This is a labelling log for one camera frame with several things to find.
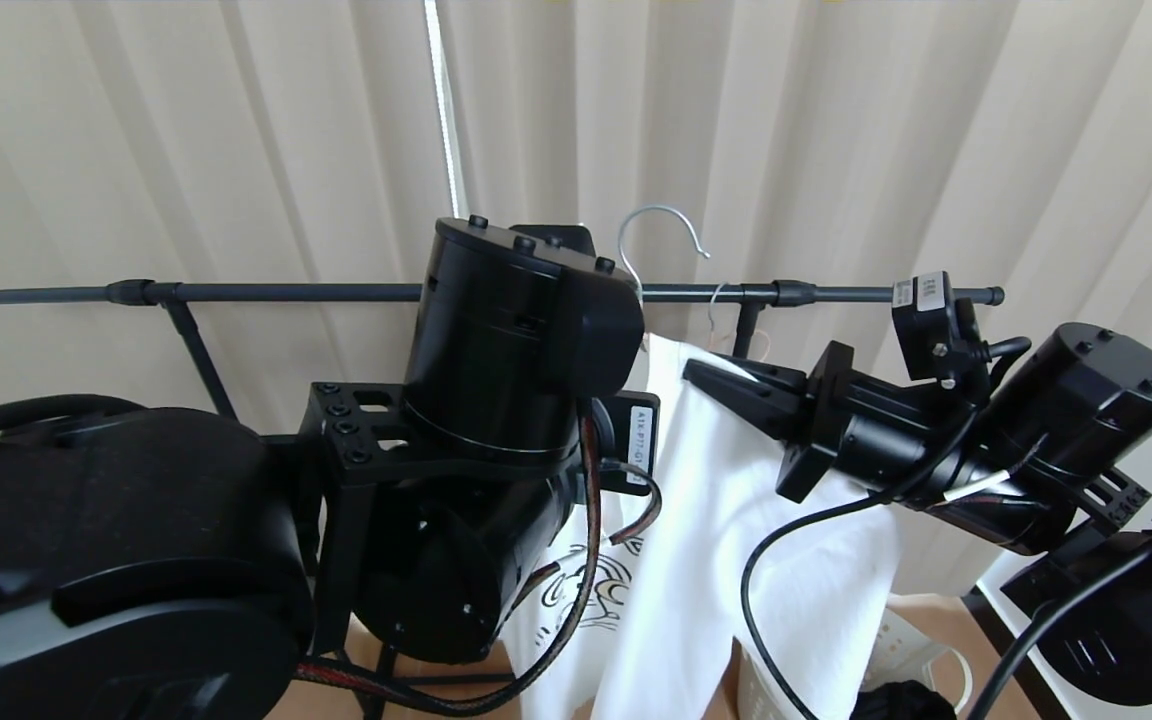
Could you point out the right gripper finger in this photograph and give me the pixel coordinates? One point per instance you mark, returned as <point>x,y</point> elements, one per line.
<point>786,377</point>

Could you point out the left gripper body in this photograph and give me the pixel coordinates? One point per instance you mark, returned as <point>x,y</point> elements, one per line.
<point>642,440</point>

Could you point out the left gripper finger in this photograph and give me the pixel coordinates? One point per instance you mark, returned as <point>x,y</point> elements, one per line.
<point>751,400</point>

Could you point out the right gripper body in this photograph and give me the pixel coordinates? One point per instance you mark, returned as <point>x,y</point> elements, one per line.
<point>876,430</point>

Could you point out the white printed sleeveless top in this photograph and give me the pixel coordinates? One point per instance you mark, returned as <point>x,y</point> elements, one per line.
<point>716,520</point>

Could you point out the pink clothes hanger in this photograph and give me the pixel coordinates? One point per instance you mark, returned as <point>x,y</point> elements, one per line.
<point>626,225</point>
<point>712,305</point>

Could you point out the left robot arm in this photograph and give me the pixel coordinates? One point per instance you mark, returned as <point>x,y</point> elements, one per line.
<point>496,340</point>

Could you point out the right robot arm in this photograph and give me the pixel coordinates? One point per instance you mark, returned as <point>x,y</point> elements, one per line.
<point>1076,410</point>

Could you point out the white laundry basket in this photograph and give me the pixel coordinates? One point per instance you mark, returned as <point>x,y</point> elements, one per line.
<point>901,645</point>

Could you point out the black clothes rack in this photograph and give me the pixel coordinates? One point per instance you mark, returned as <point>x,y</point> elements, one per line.
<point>286,292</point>

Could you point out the black garment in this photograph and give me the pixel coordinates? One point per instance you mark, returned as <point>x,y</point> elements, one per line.
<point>901,702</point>

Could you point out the beige curtain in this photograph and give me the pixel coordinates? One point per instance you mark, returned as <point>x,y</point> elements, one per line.
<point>236,130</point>

